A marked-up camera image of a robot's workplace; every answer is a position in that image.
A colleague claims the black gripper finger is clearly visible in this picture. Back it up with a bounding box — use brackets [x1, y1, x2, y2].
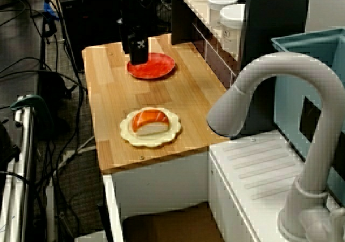
[128, 33, 149, 65]
[120, 23, 132, 54]

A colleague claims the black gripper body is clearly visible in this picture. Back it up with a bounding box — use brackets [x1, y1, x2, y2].
[114, 0, 151, 38]

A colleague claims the salmon sushi toy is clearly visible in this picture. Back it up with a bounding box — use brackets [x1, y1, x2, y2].
[131, 109, 170, 136]

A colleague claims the red round plate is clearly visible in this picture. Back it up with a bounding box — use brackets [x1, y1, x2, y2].
[126, 52, 176, 80]

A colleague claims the black computer case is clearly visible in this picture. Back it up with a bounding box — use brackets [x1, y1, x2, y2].
[58, 0, 125, 72]

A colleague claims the black upright panel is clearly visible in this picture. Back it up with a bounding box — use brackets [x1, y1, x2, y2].
[171, 0, 197, 46]
[241, 0, 312, 73]

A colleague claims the white lidded jar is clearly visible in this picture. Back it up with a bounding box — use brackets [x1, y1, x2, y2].
[219, 4, 246, 57]
[207, 0, 238, 30]

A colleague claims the cream scalloped plate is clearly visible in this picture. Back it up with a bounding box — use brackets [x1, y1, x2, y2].
[120, 107, 183, 148]

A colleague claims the green clamp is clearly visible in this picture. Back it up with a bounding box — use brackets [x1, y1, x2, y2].
[10, 95, 54, 135]

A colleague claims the grey toy faucet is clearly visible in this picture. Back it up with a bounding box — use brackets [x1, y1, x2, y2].
[206, 52, 345, 242]

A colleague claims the teal plastic bin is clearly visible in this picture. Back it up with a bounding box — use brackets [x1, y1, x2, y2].
[271, 28, 345, 199]

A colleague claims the white toy sink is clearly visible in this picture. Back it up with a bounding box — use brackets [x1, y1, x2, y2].
[102, 130, 345, 242]

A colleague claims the aluminium frame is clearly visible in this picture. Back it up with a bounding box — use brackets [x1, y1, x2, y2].
[0, 96, 37, 242]

